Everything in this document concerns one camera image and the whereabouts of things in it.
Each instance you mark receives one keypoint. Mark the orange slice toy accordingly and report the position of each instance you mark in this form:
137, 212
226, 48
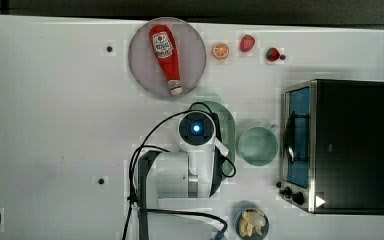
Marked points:
220, 51

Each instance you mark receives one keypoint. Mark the red strawberry toy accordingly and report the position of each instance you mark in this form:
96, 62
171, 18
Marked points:
272, 54

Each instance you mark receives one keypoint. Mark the pink strawberry toy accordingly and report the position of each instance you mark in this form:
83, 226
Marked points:
247, 42

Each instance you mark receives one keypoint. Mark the green perforated strainer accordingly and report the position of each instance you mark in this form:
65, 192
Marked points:
226, 121

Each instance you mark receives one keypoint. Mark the black steel toaster oven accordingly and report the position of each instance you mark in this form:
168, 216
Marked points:
332, 147

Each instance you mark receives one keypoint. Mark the bowl of garlic cloves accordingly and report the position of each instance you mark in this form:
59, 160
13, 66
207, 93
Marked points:
252, 224

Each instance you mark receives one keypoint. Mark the round grey plate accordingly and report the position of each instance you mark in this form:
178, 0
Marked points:
191, 54

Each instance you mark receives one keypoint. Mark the green cup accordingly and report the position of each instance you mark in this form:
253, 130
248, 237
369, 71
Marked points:
258, 146

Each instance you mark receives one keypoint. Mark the red ketchup bottle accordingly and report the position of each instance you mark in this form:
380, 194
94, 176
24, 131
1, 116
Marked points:
165, 51

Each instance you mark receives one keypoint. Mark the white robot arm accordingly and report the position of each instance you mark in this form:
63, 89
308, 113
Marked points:
195, 171

